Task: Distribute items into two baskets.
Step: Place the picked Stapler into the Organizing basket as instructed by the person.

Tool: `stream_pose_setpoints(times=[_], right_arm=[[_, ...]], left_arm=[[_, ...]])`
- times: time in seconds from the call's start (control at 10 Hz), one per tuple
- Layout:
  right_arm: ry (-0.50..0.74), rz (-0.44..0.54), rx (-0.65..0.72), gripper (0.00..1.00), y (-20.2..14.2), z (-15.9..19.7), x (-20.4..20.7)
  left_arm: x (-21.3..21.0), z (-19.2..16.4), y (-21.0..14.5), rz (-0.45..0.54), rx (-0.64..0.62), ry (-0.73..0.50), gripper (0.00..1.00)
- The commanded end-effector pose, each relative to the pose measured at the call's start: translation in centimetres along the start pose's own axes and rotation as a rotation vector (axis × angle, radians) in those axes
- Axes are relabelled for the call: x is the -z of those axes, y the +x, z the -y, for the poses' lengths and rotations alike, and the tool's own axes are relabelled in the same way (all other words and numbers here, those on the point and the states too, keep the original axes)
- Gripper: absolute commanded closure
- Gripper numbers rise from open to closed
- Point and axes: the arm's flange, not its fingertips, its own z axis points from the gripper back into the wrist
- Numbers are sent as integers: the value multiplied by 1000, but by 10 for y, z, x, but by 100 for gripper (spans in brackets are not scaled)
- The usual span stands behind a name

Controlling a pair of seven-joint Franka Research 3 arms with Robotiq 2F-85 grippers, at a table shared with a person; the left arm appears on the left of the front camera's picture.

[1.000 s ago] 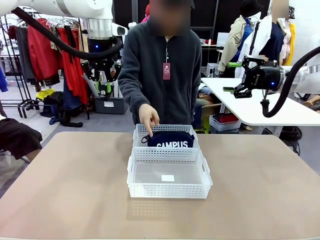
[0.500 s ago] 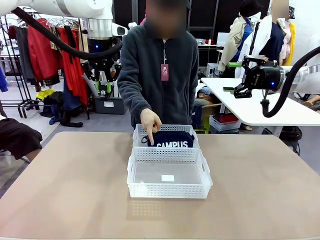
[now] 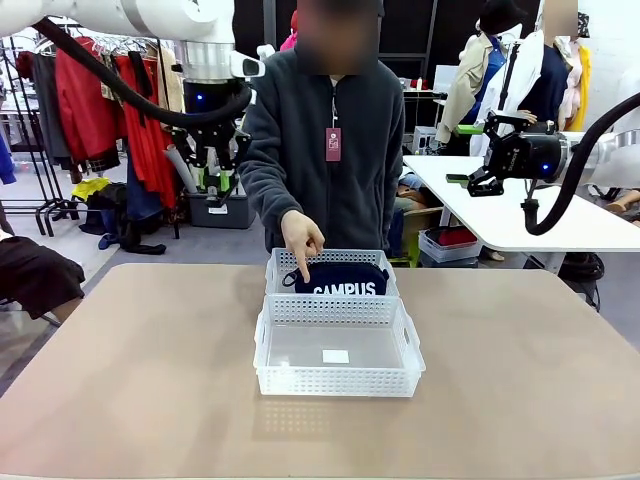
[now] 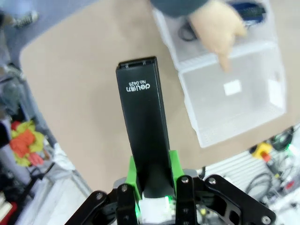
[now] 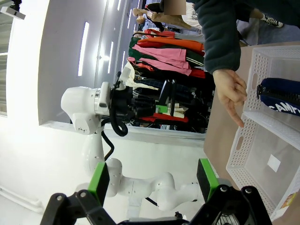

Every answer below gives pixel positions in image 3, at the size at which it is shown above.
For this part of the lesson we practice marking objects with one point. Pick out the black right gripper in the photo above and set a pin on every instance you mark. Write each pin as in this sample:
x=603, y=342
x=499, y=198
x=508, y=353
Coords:
x=525, y=155

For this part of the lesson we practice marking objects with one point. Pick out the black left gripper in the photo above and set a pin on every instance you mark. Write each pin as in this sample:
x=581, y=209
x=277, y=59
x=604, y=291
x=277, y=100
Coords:
x=207, y=105

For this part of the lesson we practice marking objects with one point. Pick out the navy CAMPUS pencil case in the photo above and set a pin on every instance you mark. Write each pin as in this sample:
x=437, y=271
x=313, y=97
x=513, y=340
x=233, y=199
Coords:
x=345, y=282

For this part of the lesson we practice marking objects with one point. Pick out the person's right forearm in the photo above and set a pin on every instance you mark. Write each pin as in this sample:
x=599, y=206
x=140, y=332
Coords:
x=270, y=185

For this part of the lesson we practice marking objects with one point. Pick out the person's left forearm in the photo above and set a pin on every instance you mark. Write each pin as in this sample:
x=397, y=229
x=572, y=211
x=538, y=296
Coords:
x=395, y=200

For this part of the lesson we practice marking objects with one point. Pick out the person's right hand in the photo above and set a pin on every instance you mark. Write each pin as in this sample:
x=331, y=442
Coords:
x=302, y=235

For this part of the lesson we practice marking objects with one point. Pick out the grey cardboard roll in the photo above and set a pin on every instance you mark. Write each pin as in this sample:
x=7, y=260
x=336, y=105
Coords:
x=181, y=172

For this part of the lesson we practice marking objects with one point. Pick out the long red garment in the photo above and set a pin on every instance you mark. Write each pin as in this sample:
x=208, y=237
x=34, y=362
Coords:
x=150, y=160

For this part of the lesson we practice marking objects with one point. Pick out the grey storage bin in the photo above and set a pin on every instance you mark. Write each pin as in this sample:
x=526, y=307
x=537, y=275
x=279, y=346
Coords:
x=220, y=215

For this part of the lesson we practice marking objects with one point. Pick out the mannequin with beige coat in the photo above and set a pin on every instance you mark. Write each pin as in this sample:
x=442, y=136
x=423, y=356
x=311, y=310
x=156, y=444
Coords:
x=465, y=90

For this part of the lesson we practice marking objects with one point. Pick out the beige blouse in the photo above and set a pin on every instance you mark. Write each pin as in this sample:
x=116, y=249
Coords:
x=170, y=90

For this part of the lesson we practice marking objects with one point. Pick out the white table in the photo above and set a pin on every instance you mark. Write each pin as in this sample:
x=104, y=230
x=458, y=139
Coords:
x=525, y=225

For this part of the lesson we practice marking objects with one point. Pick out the black stand pole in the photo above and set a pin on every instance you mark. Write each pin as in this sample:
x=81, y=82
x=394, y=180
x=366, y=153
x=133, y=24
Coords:
x=507, y=75

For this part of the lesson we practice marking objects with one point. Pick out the mannequin with white shirt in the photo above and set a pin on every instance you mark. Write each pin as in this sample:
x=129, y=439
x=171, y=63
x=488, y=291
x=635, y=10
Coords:
x=545, y=90

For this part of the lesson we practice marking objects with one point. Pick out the clear box with red contents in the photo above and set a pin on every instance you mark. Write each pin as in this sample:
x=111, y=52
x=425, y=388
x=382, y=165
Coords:
x=450, y=245

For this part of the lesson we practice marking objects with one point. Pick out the yellow garment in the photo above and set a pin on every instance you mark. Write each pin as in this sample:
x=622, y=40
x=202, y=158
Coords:
x=580, y=90

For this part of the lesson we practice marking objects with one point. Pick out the pile of dark clothes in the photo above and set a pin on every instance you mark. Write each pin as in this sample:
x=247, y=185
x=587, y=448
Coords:
x=135, y=225

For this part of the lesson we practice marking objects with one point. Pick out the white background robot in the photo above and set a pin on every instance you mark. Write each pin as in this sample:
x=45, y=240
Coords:
x=265, y=51

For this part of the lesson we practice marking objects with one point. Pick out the maroon ID badge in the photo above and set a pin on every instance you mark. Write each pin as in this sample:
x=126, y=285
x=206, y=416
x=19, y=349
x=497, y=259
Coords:
x=333, y=145

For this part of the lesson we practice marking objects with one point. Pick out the yellow green cloth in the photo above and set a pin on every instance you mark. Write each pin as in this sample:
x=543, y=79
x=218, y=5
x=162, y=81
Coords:
x=90, y=189

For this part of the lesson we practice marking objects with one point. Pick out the person in dark fleece jacket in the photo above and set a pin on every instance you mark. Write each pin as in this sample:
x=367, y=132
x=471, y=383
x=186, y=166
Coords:
x=345, y=125

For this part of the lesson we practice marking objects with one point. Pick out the mannequin with red hood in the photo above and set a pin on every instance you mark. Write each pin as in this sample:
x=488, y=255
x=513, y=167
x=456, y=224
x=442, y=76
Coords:
x=290, y=37

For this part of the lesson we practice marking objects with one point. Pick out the red dress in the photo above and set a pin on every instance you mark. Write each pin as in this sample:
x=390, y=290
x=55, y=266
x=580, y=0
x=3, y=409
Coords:
x=85, y=105

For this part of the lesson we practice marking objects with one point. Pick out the white perforated plastic basket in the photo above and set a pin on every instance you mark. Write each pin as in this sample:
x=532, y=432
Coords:
x=340, y=380
x=280, y=270

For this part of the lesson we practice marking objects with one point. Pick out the dark grey garment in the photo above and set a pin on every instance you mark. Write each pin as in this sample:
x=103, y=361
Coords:
x=47, y=110

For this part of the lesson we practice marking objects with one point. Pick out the black clothes rack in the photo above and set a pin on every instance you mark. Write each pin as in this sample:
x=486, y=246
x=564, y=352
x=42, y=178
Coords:
x=22, y=125

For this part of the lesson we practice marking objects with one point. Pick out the blue garment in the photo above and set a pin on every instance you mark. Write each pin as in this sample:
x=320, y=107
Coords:
x=6, y=160

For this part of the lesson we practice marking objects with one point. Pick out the white basket label sticker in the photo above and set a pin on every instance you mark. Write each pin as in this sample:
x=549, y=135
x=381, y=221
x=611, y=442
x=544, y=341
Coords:
x=335, y=356

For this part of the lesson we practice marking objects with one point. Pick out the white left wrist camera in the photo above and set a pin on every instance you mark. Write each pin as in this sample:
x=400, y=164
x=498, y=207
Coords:
x=248, y=66

